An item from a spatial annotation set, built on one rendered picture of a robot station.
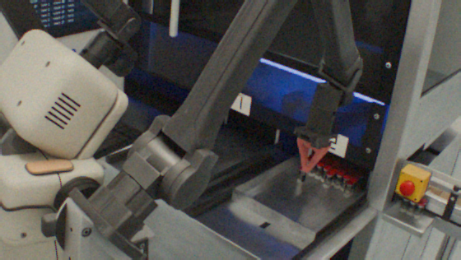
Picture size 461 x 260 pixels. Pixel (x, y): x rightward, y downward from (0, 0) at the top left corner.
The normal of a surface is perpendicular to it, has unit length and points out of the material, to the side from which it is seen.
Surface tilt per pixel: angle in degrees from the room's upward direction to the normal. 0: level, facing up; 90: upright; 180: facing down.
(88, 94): 90
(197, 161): 68
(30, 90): 48
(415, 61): 90
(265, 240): 0
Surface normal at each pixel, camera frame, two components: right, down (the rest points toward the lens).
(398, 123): -0.66, 0.27
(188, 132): -0.47, -0.05
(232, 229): 0.10, -0.90
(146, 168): -0.17, -0.44
